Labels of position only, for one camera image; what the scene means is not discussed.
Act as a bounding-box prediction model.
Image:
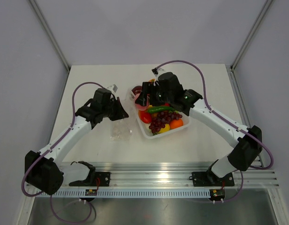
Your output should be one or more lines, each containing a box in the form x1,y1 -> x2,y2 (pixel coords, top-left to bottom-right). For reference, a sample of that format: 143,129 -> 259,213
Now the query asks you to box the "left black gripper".
102,97 -> 129,122

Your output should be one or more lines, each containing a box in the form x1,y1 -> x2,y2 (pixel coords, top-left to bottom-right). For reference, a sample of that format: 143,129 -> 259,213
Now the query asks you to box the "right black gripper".
136,82 -> 173,107

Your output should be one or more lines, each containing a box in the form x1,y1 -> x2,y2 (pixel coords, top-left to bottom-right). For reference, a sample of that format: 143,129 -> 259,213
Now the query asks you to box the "pink peach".
134,93 -> 149,111

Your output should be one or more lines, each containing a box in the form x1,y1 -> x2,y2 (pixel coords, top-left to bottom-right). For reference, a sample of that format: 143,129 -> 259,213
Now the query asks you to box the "green chili pepper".
147,105 -> 175,114

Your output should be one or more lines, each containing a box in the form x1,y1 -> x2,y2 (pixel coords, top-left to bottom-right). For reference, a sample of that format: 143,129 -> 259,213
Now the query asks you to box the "clear zip top bag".
110,90 -> 135,142

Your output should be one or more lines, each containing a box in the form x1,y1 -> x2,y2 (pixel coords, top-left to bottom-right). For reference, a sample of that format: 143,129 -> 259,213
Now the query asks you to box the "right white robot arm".
135,72 -> 262,186

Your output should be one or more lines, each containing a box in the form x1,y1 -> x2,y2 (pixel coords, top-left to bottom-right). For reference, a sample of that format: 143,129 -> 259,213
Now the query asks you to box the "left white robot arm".
22,87 -> 129,195

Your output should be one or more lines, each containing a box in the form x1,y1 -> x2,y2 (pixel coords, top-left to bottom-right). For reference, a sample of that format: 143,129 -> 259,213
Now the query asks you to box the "white plastic food tray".
132,103 -> 191,139

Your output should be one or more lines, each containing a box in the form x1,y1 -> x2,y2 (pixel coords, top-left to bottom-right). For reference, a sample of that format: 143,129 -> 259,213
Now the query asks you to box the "dark red apple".
131,85 -> 142,95

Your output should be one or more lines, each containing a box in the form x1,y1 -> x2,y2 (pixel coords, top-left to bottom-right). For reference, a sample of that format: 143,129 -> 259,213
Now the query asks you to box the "red orange bell pepper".
138,110 -> 152,124

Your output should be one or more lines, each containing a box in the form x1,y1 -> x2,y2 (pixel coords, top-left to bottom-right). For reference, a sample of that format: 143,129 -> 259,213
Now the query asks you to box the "purple grape bunch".
148,111 -> 183,135

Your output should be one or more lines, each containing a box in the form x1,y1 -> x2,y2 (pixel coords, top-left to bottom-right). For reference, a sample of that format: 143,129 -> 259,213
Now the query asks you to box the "orange tangerine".
170,119 -> 184,129

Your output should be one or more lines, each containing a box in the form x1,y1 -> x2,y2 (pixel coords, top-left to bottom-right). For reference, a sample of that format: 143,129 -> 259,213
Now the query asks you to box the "left small circuit board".
85,189 -> 97,196

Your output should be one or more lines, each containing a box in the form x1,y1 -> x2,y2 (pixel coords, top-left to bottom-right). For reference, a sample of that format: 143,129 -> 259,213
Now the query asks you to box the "small circuit board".
210,189 -> 225,200
85,189 -> 97,196

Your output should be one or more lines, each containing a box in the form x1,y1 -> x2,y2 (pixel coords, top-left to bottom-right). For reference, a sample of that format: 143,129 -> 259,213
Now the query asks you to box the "right small circuit board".
210,189 -> 225,200

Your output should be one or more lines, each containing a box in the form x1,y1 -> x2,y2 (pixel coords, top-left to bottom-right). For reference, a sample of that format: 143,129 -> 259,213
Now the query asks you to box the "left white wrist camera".
107,84 -> 118,93

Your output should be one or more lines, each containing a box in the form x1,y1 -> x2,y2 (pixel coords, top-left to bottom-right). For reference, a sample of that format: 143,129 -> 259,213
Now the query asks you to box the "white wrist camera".
151,67 -> 166,76
107,84 -> 118,93

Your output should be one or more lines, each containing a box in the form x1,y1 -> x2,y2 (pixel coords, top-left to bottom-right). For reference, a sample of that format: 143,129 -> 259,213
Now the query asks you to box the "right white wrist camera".
151,67 -> 166,76

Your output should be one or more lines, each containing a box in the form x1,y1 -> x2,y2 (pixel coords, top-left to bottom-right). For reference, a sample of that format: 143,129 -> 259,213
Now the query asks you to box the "aluminium mounting rail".
55,152 -> 280,188

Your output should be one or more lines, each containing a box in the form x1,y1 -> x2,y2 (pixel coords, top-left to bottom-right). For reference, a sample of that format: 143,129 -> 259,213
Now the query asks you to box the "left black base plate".
69,172 -> 111,187

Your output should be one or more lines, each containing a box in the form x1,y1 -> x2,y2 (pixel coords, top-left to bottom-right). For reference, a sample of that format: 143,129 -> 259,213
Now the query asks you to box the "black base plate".
188,171 -> 235,187
69,172 -> 111,187

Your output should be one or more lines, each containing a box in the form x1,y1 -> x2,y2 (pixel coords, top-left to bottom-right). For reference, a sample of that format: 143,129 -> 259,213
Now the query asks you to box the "white slotted cable duct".
53,188 -> 210,198

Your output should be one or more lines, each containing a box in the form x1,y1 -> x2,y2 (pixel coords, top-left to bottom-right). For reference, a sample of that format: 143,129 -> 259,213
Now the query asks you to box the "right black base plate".
188,171 -> 235,187

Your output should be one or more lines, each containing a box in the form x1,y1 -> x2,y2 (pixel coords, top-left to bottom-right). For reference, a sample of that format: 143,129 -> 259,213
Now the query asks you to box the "right aluminium frame post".
230,0 -> 275,72

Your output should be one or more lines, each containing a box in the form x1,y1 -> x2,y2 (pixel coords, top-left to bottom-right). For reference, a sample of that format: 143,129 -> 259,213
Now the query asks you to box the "aluminium frame post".
230,0 -> 275,72
28,0 -> 71,74

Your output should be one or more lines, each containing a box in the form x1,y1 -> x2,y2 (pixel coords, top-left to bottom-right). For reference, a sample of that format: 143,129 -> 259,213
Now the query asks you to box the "left aluminium frame post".
28,0 -> 71,74

